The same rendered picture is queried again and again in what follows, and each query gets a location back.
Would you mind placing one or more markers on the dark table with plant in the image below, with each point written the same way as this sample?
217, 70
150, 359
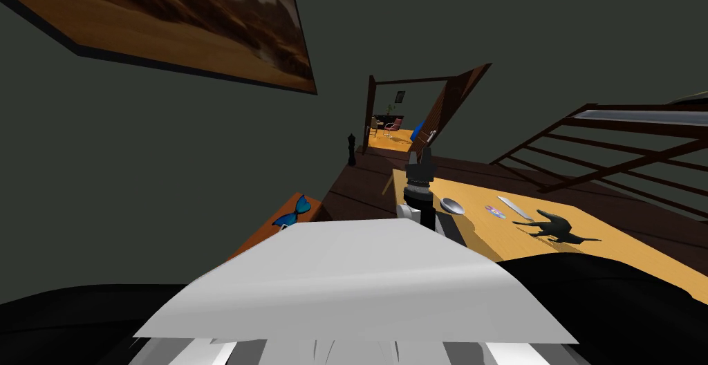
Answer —
387, 117

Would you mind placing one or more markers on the black animal figurine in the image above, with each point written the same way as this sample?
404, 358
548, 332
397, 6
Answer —
555, 227

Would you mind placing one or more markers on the light wooden table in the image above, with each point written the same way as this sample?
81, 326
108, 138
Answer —
608, 243

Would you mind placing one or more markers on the dark brown wooden door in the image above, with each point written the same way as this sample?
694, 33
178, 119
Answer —
448, 105

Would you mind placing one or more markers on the blue rounded object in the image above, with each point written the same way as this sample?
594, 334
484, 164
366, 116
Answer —
417, 130

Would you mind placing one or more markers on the grey bowl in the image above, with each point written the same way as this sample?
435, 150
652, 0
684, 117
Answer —
452, 206

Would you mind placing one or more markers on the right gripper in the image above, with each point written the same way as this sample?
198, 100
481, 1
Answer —
419, 176

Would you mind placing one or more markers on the dark brown slatted frame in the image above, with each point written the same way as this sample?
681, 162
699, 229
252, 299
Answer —
625, 133

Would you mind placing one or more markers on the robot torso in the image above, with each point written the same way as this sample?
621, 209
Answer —
354, 276

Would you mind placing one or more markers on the desert landscape wall picture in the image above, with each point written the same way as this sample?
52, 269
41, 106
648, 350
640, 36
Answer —
166, 16

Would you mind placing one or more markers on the reddish brown side table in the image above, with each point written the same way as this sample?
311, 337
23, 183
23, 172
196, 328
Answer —
276, 232

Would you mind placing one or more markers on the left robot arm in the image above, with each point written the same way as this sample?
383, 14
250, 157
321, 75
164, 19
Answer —
66, 326

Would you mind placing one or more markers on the small dark wall picture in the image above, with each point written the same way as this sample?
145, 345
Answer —
399, 97

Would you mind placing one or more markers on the red chair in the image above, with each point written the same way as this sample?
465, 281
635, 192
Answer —
393, 126

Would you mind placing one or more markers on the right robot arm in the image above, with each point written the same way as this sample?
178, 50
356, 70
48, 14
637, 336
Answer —
608, 309

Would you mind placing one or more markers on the shiny compact disc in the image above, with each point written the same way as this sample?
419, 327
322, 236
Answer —
495, 212

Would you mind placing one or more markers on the black pepper mill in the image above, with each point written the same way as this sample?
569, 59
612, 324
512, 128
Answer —
351, 150

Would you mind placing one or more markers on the blue sunglasses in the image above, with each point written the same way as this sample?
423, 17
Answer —
294, 214

